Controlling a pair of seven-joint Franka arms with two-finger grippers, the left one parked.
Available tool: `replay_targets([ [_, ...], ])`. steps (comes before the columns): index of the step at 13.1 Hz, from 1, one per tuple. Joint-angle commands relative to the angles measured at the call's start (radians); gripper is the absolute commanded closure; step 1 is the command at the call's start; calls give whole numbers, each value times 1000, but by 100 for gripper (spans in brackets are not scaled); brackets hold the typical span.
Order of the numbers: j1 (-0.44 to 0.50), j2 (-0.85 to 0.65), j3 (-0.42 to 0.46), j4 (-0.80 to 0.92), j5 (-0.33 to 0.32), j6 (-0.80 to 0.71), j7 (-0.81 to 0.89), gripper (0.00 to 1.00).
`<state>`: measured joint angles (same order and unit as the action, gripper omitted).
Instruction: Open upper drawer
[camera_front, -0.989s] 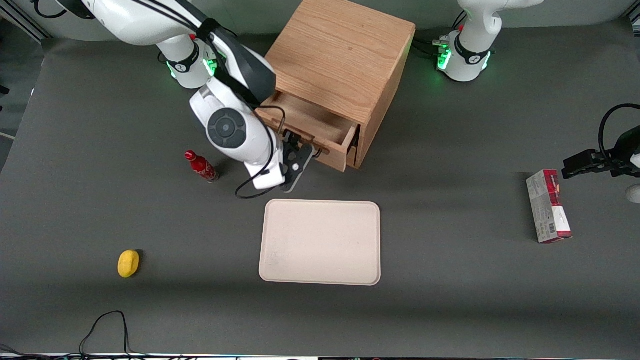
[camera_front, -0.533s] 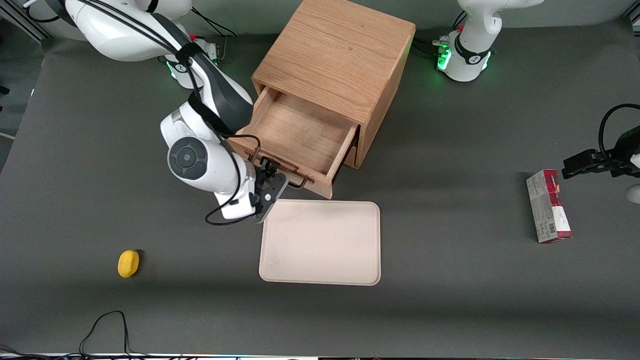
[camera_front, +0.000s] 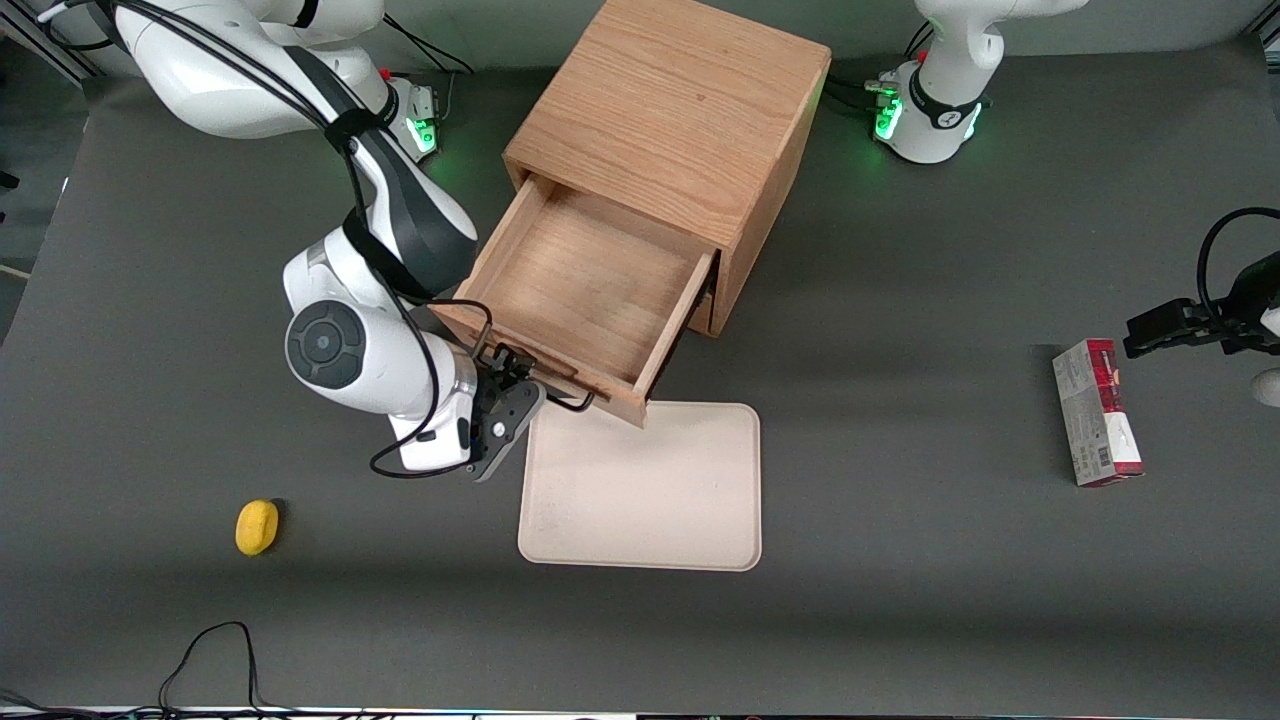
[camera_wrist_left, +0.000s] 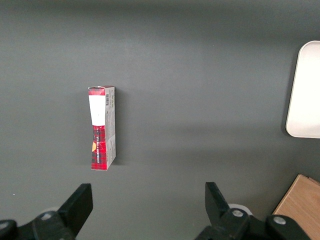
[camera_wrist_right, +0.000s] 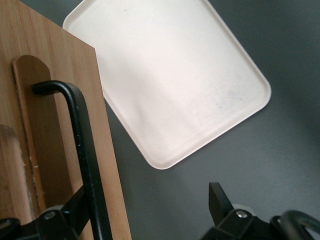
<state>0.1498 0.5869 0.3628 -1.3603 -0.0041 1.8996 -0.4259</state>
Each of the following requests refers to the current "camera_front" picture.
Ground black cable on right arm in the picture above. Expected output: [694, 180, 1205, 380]
[35, 0, 497, 482]

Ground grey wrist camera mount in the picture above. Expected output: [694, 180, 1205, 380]
[467, 382, 549, 485]

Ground aluminium frame profile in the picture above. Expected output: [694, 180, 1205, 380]
[0, 0, 104, 87]

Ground black cables at arm base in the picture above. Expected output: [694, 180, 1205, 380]
[824, 20, 936, 119]

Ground wooden drawer with worn interior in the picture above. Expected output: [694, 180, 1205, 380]
[431, 172, 720, 430]

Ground dark grey table mat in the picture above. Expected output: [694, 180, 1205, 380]
[0, 38, 1280, 715]

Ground wooden drawer cabinet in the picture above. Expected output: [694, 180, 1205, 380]
[502, 0, 833, 339]

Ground black cable loop on table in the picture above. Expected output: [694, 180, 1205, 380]
[157, 621, 301, 717]

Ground black metal drawer handle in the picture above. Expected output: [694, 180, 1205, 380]
[476, 338, 598, 414]

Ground red and grey carton box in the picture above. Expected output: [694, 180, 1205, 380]
[1052, 338, 1147, 489]

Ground black looped cable on gripper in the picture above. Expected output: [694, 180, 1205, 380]
[1196, 206, 1280, 323]

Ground beige plastic tray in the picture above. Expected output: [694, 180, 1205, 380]
[517, 398, 763, 573]

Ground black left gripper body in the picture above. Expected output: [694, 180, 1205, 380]
[1190, 254, 1280, 357]

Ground yellow lemon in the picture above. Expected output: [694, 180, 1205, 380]
[235, 499, 282, 557]

